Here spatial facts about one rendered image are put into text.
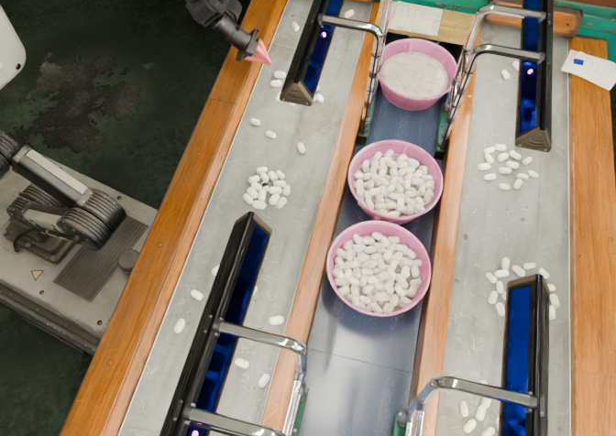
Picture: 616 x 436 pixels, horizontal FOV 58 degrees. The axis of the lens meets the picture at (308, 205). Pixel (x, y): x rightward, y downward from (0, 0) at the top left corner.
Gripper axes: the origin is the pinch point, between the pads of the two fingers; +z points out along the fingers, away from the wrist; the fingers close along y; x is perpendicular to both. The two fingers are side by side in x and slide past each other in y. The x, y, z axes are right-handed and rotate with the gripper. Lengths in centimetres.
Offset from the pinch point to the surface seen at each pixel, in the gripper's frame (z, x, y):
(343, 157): 25.8, -15.4, -26.3
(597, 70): 81, -63, 28
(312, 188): 22.5, -9.2, -37.4
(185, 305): 6, 6, -79
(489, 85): 57, -39, 15
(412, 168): 42, -27, -24
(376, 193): 36, -21, -35
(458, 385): 27, -62, -94
